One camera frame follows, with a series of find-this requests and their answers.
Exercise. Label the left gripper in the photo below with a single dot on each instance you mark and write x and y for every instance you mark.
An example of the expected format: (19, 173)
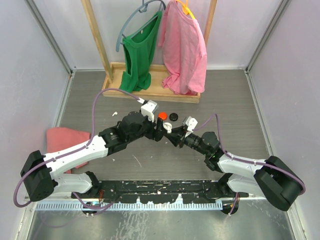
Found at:
(156, 134)

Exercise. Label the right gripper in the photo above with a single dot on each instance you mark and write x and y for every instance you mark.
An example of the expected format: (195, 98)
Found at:
(175, 139)

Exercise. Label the orange earbud case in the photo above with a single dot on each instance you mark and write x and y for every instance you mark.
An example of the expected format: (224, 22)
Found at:
(163, 116)

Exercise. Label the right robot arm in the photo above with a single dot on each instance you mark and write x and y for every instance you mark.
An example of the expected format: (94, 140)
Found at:
(269, 178)

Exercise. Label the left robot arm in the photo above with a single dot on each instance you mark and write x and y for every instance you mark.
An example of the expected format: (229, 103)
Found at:
(42, 174)

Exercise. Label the pink t-shirt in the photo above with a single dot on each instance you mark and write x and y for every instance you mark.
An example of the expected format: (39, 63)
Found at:
(184, 52)

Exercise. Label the green t-shirt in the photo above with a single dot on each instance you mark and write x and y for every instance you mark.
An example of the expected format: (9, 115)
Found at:
(139, 51)

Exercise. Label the red folded cloth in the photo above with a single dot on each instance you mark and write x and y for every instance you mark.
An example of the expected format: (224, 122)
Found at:
(60, 138)

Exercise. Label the yellow hanger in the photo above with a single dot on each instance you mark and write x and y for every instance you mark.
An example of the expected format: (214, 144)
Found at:
(185, 8)

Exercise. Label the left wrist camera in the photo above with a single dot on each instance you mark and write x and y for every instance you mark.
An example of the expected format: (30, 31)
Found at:
(148, 108)

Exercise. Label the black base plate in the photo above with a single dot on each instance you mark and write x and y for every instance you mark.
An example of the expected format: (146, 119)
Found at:
(158, 191)

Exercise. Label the white cable duct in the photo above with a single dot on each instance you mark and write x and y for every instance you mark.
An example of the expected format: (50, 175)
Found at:
(72, 205)

